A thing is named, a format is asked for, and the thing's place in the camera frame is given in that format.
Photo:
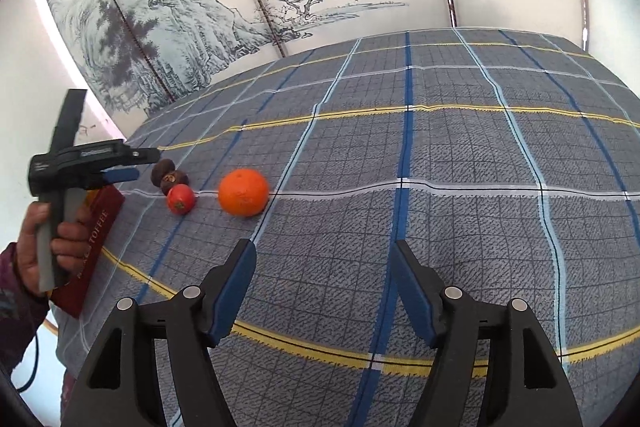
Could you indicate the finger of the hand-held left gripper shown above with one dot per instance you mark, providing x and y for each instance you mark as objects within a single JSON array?
[
  {"x": 122, "y": 175},
  {"x": 145, "y": 156}
]

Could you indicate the grey plaid tablecloth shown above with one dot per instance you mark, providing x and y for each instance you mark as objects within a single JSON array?
[{"x": 450, "y": 157}]

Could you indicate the person's purple patterned clothing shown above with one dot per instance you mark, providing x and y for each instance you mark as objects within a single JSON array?
[{"x": 70, "y": 399}]

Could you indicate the red and gold tin box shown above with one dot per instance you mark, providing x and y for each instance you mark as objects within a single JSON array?
[{"x": 107, "y": 227}]

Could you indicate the dark brown fruit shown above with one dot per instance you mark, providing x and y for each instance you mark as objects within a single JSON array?
[
  {"x": 161, "y": 171},
  {"x": 176, "y": 180}
]

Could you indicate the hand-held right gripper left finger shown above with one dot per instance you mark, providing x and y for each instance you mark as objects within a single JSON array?
[{"x": 232, "y": 292}]

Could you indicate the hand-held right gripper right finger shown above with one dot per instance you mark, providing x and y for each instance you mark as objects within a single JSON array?
[{"x": 415, "y": 297}]

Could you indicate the large orange mandarin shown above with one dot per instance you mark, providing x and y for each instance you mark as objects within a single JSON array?
[{"x": 244, "y": 192}]

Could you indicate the person's left hand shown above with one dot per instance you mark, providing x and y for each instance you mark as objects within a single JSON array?
[{"x": 30, "y": 252}]

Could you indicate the red tomato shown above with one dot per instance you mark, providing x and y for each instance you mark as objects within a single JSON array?
[{"x": 180, "y": 200}]

